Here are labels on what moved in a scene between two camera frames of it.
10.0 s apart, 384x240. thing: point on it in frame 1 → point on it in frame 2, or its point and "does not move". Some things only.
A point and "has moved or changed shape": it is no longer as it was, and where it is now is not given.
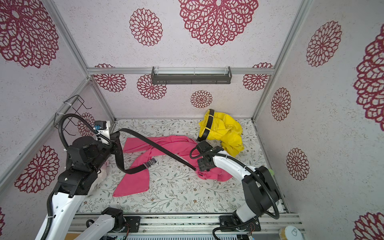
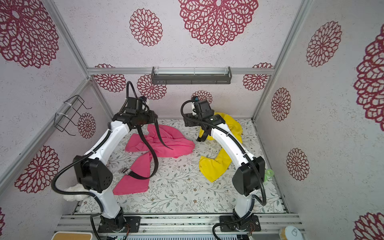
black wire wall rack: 62,120 does not move
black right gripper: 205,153 → 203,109
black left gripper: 113,147 → 151,114
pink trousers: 136,150 has moved or changed shape
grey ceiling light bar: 191,79 does not move
